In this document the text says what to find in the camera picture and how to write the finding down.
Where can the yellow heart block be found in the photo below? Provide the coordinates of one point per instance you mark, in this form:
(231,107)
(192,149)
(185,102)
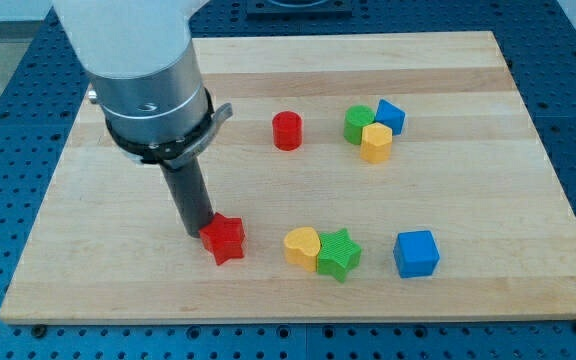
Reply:
(301,247)

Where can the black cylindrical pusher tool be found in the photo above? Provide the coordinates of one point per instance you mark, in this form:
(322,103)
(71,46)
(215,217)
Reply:
(188,190)

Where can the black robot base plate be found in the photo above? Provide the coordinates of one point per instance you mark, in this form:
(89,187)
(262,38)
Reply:
(265,9)

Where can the blue triangle block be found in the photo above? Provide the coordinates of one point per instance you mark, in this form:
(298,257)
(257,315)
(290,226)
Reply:
(391,116)

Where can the red cylinder block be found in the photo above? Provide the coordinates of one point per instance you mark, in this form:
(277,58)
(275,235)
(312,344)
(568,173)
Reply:
(287,130)

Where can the wooden board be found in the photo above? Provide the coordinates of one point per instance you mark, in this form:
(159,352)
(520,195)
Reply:
(108,247)

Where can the blue cube block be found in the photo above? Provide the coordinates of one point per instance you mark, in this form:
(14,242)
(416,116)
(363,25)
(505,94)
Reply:
(416,254)

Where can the yellow hexagon block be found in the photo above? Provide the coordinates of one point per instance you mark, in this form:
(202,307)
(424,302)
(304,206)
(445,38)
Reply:
(376,143)

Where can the green star block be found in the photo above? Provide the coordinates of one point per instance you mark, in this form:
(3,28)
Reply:
(338,254)

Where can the green cylinder block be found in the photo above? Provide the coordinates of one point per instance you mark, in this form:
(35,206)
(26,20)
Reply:
(356,118)

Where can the red star block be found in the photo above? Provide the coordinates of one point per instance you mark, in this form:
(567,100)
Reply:
(224,237)

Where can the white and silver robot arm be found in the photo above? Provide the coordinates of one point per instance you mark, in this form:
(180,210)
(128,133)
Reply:
(141,62)

